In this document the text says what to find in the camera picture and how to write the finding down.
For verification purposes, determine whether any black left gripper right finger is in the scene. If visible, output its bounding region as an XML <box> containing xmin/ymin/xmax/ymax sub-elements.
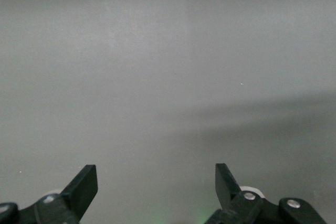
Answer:
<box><xmin>204</xmin><ymin>163</ymin><xmax>328</xmax><ymax>224</ymax></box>

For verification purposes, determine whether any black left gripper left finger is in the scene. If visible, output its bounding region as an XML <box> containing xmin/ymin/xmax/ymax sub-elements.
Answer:
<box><xmin>0</xmin><ymin>164</ymin><xmax>99</xmax><ymax>224</ymax></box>

